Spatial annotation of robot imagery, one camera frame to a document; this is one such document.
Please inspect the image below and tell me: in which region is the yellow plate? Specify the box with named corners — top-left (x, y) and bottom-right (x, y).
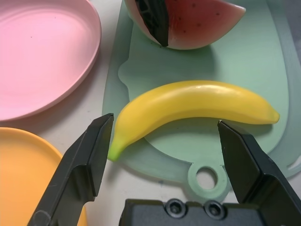
top-left (0, 127), bottom-right (88, 226)

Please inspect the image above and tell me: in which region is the yellow banana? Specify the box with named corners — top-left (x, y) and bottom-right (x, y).
top-left (108, 80), bottom-right (280, 162)

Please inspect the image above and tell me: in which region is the red watermelon slice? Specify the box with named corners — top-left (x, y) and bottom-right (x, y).
top-left (124, 0), bottom-right (246, 50)

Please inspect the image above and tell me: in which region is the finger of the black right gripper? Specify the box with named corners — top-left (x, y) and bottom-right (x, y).
top-left (137, 0), bottom-right (170, 48)

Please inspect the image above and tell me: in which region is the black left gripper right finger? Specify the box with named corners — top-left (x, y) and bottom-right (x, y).
top-left (217, 120), bottom-right (301, 226)

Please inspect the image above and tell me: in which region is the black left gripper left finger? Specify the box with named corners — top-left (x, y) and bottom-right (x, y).
top-left (26, 113), bottom-right (115, 226)

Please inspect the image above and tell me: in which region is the pink plate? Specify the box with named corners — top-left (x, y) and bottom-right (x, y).
top-left (0, 0), bottom-right (102, 122)

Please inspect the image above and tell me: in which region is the green cutting board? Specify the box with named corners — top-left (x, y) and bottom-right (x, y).
top-left (102, 0), bottom-right (301, 202)

